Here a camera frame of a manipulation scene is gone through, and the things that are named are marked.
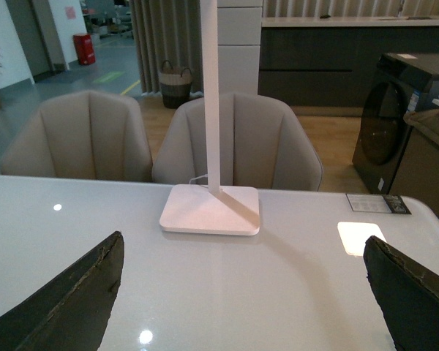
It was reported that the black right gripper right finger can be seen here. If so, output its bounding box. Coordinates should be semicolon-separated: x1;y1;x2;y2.
363;236;439;350

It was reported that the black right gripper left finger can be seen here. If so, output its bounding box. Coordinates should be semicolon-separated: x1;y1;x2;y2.
0;231;124;350

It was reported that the black white label card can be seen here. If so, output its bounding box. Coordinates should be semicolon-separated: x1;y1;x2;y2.
346;194;411;215

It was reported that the white desk lamp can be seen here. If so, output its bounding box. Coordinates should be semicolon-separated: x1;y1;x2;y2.
160;1;260;236

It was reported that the beige chair left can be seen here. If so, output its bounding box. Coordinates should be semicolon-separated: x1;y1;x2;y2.
0;91;153;182

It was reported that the beige chair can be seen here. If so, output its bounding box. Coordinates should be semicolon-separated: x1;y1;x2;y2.
152;92;323;192
0;91;153;182

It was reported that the black washing machine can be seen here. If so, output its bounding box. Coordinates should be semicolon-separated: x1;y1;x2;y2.
353;53;439;194

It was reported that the beige chair right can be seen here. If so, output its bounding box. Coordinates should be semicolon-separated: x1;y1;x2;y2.
152;92;323;192

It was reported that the woven laundry basket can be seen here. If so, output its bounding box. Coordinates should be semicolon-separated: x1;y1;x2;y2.
158;60;192;109

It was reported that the red bin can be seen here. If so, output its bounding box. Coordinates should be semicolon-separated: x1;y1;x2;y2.
72;34;96;65

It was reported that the dark cabinet counter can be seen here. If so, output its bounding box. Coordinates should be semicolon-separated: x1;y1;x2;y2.
258;15;439;108

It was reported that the white pillar cabinet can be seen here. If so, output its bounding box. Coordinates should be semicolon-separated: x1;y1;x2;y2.
217;0;263;94

